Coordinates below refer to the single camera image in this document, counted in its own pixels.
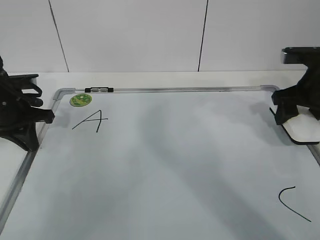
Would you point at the round green magnet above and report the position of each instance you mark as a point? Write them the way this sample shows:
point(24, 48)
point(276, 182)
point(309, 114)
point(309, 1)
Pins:
point(80, 100)

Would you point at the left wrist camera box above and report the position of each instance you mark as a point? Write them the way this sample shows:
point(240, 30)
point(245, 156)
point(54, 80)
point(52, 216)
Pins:
point(23, 81)

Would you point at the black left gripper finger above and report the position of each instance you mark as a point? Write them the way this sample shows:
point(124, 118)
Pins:
point(43, 115)
point(25, 137)

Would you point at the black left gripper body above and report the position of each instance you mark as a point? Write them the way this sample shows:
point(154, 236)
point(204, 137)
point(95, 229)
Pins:
point(17, 106)

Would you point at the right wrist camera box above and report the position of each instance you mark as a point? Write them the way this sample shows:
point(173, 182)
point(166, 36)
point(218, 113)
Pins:
point(300, 55)

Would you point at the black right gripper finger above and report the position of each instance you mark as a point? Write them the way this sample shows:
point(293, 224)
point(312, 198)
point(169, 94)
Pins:
point(315, 113)
point(284, 112)

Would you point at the white whiteboard eraser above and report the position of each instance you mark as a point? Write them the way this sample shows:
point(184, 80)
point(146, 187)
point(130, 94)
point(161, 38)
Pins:
point(303, 129)

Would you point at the black and silver frame clip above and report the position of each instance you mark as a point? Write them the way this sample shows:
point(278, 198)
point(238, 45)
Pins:
point(99, 90)

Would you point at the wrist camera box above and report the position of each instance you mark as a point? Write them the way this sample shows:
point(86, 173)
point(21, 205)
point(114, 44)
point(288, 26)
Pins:
point(23, 81)
point(300, 55)

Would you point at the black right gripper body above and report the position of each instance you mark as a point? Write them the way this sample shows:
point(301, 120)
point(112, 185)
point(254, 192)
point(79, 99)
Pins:
point(305, 93)

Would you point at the white whiteboard with grey frame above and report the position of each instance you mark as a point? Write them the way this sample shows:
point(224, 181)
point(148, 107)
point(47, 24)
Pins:
point(165, 164)

